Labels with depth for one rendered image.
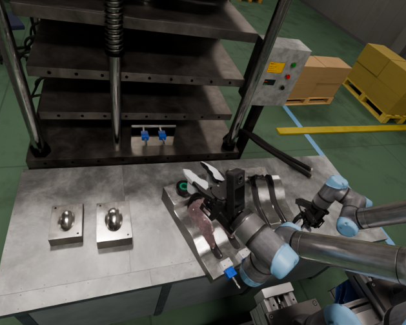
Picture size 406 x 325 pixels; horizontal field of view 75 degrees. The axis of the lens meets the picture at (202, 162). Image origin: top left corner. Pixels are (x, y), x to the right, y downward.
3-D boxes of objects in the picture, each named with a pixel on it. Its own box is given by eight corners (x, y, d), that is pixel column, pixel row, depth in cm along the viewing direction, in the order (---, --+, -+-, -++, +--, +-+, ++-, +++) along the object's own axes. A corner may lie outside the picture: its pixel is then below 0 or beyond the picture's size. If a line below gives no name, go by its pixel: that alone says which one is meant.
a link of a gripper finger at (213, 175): (195, 173, 81) (209, 196, 75) (201, 158, 77) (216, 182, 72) (204, 171, 82) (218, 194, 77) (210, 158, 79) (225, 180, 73)
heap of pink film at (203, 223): (237, 236, 131) (242, 227, 126) (208, 251, 122) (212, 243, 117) (209, 196, 144) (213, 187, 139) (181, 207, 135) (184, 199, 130)
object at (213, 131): (237, 158, 190) (239, 152, 186) (28, 167, 148) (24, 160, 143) (206, 91, 243) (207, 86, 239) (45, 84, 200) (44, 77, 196)
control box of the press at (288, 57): (238, 197, 260) (315, 53, 156) (210, 200, 250) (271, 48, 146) (231, 180, 274) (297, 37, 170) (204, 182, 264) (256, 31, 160)
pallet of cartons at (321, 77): (253, 78, 444) (268, 39, 398) (308, 81, 482) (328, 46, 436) (273, 106, 395) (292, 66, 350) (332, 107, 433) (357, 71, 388)
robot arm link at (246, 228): (253, 233, 61) (271, 218, 67) (239, 218, 63) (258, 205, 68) (241, 249, 66) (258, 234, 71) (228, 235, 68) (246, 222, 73)
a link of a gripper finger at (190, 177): (173, 186, 74) (199, 204, 72) (178, 171, 70) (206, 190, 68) (179, 180, 76) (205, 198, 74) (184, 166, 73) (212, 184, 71)
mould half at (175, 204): (252, 258, 131) (261, 248, 123) (210, 284, 118) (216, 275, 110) (201, 184, 156) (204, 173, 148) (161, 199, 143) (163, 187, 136)
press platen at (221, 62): (242, 87, 157) (244, 79, 153) (28, 76, 121) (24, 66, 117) (208, 33, 203) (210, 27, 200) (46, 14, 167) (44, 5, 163)
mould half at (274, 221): (297, 242, 143) (310, 231, 133) (255, 250, 134) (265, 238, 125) (261, 173, 174) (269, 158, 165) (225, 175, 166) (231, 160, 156)
